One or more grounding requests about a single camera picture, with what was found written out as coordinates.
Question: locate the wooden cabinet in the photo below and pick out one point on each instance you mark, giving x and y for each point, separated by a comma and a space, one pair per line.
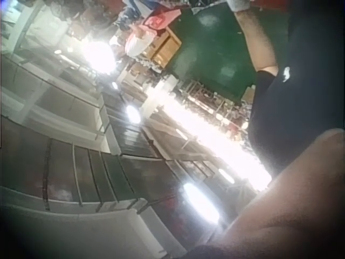
165, 48

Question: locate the white pillar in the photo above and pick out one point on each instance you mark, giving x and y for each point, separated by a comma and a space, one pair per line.
157, 94

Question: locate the person's left hand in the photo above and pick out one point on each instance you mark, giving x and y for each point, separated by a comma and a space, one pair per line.
238, 5

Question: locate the shelf rack of goods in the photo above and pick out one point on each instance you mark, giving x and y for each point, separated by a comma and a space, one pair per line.
215, 103

